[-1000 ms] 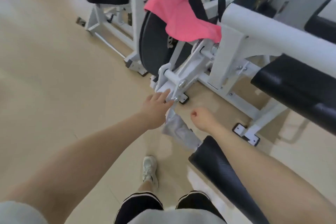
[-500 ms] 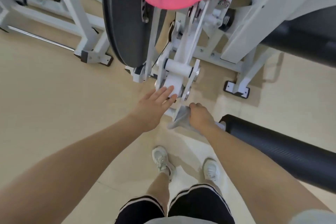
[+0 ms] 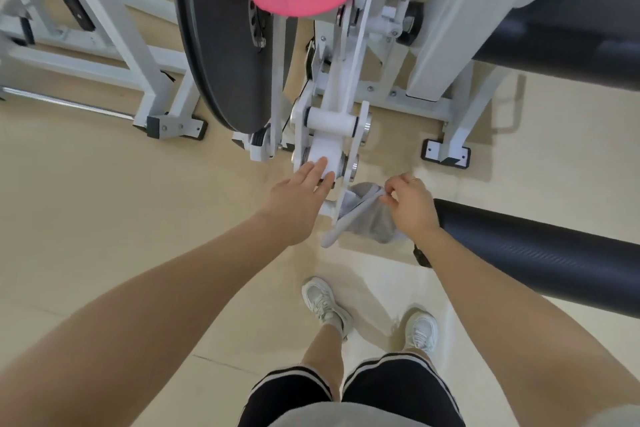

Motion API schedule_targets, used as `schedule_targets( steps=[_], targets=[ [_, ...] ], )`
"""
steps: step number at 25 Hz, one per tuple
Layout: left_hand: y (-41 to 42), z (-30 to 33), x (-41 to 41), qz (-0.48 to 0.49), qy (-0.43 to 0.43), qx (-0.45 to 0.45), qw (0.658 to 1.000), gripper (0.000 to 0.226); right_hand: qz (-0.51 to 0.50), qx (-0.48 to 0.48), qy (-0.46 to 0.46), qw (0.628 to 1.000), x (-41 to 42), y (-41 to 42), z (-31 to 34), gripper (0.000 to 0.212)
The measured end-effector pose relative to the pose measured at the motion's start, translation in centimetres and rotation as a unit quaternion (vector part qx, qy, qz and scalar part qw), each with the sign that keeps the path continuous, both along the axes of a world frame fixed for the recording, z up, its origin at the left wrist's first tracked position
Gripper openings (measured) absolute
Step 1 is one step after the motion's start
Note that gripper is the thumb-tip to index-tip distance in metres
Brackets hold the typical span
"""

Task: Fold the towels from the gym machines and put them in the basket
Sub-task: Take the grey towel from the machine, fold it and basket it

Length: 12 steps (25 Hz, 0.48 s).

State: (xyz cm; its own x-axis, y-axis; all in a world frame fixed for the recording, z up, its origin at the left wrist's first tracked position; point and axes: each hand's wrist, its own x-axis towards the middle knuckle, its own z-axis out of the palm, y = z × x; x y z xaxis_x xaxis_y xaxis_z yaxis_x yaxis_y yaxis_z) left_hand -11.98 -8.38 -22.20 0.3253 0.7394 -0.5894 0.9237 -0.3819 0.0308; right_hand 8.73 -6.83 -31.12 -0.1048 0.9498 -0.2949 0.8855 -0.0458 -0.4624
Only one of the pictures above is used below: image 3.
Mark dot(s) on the black seat pad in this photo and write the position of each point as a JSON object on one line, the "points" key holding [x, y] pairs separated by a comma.
{"points": [[560, 51]]}

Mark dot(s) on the black weight plate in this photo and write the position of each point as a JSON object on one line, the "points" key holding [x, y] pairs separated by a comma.
{"points": [[220, 51]]}

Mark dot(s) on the person's left hand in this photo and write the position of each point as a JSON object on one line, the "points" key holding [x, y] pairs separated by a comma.
{"points": [[295, 206]]}

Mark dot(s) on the white shirt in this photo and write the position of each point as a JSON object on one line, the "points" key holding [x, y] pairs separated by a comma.
{"points": [[345, 416]]}

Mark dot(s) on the person's right forearm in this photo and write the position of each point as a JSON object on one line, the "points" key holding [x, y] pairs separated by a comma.
{"points": [[525, 331]]}

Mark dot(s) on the white leg extension machine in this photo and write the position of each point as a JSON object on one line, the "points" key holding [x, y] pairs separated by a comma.
{"points": [[340, 91]]}

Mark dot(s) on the person's shoe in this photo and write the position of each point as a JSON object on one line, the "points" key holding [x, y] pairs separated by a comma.
{"points": [[421, 331], [325, 304]]}

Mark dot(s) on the white stepped gym frame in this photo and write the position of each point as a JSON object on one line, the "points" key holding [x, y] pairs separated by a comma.
{"points": [[130, 56]]}

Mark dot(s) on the person's left leg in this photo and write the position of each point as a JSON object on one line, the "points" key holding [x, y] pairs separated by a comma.
{"points": [[325, 356]]}

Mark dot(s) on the person's left shoe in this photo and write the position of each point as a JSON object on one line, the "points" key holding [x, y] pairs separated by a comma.
{"points": [[325, 304]]}

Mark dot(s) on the black roller pad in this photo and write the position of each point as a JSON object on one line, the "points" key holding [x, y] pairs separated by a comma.
{"points": [[540, 251]]}

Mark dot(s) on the person's left forearm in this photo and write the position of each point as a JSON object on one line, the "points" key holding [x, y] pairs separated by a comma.
{"points": [[140, 326]]}

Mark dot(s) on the person's right hand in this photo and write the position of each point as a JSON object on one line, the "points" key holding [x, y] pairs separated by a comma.
{"points": [[412, 209]]}

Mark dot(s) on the person's right shoe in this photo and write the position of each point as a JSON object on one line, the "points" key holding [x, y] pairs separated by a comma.
{"points": [[421, 331]]}

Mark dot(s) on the black striped shorts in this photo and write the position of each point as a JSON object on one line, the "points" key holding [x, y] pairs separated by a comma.
{"points": [[395, 386]]}

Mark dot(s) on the grey towel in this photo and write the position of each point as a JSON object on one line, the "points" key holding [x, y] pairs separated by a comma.
{"points": [[370, 216]]}

